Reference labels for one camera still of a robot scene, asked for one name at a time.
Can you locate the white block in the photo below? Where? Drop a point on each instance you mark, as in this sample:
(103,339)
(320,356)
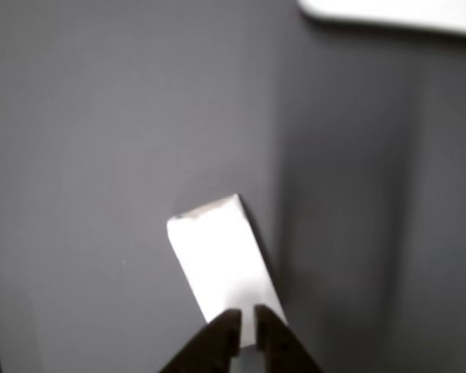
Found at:
(221,264)

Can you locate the grey desk mat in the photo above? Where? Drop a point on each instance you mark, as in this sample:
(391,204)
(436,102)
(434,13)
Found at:
(101,155)

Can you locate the white flat device with buttons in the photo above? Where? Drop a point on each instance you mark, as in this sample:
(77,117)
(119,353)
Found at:
(392,11)

